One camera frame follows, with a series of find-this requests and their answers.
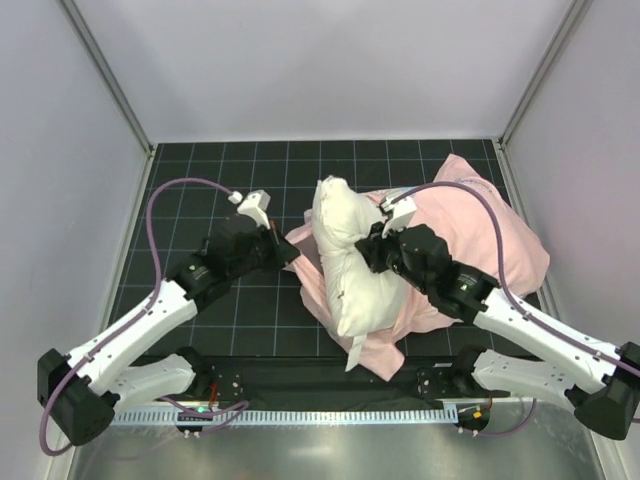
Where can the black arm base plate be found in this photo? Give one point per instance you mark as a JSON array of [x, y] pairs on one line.
[[322, 385]]

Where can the blue white pillow label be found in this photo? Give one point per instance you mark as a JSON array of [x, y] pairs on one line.
[[355, 352]]

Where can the black gridded work mat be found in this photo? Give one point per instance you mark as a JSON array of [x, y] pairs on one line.
[[263, 315]]

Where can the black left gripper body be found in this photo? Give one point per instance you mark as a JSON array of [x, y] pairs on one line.
[[270, 243]]

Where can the slotted grey cable duct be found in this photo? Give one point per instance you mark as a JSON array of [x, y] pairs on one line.
[[170, 416]]

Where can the left aluminium frame post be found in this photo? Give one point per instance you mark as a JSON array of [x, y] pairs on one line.
[[88, 41]]

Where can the pink purple printed pillowcase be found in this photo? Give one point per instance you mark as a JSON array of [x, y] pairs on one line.
[[480, 229]]

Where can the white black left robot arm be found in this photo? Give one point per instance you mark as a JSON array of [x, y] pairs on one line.
[[82, 391]]

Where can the white pillow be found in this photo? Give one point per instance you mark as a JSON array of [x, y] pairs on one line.
[[360, 301]]

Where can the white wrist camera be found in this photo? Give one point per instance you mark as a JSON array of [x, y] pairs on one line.
[[397, 212], [252, 205]]

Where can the aluminium frame post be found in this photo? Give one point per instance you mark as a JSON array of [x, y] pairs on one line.
[[569, 24], [88, 41]]

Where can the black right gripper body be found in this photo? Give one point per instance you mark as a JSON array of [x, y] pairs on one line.
[[376, 248]]

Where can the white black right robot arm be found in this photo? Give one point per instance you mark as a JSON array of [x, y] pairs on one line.
[[598, 382]]

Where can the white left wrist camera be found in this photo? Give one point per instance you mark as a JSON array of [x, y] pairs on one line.
[[252, 205]]

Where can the right aluminium frame post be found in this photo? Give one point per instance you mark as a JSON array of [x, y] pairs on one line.
[[569, 24]]

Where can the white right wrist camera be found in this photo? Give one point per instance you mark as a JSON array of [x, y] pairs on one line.
[[397, 212]]

